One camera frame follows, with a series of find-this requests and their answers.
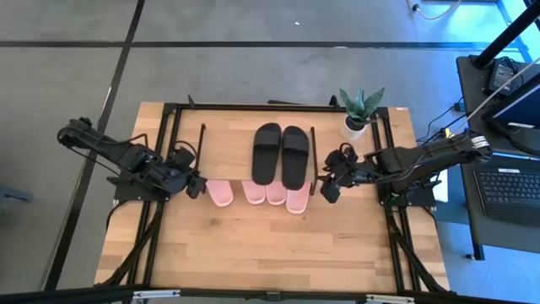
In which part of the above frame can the black power adapter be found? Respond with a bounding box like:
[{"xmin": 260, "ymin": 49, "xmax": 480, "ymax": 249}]
[{"xmin": 484, "ymin": 57, "xmax": 519, "ymax": 96}]

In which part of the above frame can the beige floor cable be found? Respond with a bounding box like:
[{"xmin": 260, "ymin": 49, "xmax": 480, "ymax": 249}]
[{"xmin": 405, "ymin": 0, "xmax": 464, "ymax": 21}]

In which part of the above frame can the wooden shelf with black frame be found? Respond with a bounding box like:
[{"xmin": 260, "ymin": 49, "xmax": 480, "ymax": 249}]
[{"xmin": 194, "ymin": 122, "xmax": 321, "ymax": 198}]

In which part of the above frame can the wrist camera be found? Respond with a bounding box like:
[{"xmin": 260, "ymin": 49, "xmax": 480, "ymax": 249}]
[
  {"xmin": 170, "ymin": 141, "xmax": 198, "ymax": 170},
  {"xmin": 323, "ymin": 143, "xmax": 359, "ymax": 170}
]

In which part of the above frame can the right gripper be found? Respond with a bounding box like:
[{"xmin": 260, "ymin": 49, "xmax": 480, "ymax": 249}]
[{"xmin": 319, "ymin": 162, "xmax": 375, "ymax": 205}]

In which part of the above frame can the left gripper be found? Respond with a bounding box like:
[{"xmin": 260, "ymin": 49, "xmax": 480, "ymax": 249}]
[{"xmin": 162, "ymin": 165, "xmax": 208, "ymax": 200}]

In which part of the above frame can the black slide sandal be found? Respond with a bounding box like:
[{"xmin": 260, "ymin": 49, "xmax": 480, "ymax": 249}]
[
  {"xmin": 251, "ymin": 122, "xmax": 283, "ymax": 186},
  {"xmin": 281, "ymin": 125, "xmax": 311, "ymax": 191}
]

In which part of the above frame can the white card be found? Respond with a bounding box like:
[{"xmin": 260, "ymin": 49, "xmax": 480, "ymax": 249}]
[{"xmin": 433, "ymin": 180, "xmax": 450, "ymax": 204}]

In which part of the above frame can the white cable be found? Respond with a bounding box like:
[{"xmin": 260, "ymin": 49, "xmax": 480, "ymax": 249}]
[{"xmin": 463, "ymin": 57, "xmax": 540, "ymax": 124}]

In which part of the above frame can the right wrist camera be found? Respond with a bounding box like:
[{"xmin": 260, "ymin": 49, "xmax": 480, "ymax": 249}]
[{"xmin": 323, "ymin": 143, "xmax": 359, "ymax": 170}]

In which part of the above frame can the black tilted display screen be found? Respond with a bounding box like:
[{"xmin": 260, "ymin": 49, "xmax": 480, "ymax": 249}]
[{"xmin": 480, "ymin": 71, "xmax": 540, "ymax": 157}]

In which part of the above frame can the black floor cable bundle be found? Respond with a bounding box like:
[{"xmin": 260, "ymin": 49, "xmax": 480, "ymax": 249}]
[{"xmin": 415, "ymin": 97, "xmax": 465, "ymax": 147}]

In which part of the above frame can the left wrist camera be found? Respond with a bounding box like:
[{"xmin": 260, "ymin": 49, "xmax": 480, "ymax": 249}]
[{"xmin": 170, "ymin": 141, "xmax": 198, "ymax": 170}]

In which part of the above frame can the snake plant in white pot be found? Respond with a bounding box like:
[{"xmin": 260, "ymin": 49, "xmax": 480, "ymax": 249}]
[{"xmin": 338, "ymin": 86, "xmax": 386, "ymax": 141}]

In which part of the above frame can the silver bracket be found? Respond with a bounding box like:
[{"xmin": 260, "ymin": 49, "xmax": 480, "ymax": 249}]
[
  {"xmin": 132, "ymin": 289, "xmax": 181, "ymax": 301},
  {"xmin": 365, "ymin": 294, "xmax": 415, "ymax": 304}
]

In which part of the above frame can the black aluminium rig frame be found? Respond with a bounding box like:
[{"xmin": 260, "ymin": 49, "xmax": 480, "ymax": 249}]
[{"xmin": 0, "ymin": 95, "xmax": 540, "ymax": 304}]

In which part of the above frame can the black laptop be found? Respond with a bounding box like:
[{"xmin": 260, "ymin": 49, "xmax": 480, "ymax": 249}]
[{"xmin": 472, "ymin": 166, "xmax": 540, "ymax": 229}]

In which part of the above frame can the black side desk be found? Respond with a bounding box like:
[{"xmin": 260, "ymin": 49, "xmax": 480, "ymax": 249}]
[{"xmin": 455, "ymin": 53, "xmax": 540, "ymax": 262}]

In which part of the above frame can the black stand pole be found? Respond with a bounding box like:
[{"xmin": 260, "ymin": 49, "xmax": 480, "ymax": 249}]
[{"xmin": 471, "ymin": 0, "xmax": 540, "ymax": 69}]

